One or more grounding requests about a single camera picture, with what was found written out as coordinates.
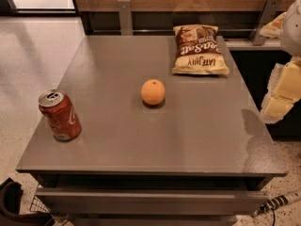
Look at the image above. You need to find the right metal bracket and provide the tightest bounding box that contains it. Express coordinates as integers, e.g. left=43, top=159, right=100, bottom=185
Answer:
left=249, top=0, right=282, bottom=46

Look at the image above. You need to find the left metal bracket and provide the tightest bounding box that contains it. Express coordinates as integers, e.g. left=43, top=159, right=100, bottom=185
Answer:
left=118, top=0, right=134, bottom=36

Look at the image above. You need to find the metal bracket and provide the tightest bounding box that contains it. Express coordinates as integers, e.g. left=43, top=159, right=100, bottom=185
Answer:
left=118, top=0, right=134, bottom=36
left=249, top=0, right=282, bottom=46

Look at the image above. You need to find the striped cable on floor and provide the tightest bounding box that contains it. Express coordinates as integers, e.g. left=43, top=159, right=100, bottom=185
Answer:
left=252, top=189, right=301, bottom=218

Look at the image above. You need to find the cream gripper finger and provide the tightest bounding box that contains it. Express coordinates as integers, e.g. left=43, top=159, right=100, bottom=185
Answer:
left=261, top=56, right=301, bottom=124
left=260, top=12, right=286, bottom=38

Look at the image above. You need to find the grey drawer cabinet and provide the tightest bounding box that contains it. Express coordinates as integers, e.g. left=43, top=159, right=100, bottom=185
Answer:
left=17, top=36, right=286, bottom=226

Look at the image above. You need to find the wire mesh basket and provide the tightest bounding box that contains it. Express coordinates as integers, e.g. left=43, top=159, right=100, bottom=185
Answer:
left=29, top=196, right=50, bottom=213

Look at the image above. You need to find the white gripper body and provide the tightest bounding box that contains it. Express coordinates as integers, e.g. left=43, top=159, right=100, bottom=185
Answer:
left=279, top=0, right=301, bottom=57

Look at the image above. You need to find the dark robot base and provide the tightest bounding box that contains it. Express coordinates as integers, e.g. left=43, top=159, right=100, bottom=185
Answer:
left=0, top=178, right=55, bottom=226

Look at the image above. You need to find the red coke can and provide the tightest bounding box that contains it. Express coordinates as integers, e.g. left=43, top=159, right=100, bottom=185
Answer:
left=39, top=89, right=82, bottom=141

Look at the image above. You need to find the brown sea salt chip bag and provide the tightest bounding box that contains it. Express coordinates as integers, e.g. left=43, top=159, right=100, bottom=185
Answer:
left=172, top=24, right=230, bottom=75

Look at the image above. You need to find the orange fruit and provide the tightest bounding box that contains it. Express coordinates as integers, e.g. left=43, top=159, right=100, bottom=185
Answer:
left=141, top=79, right=166, bottom=105

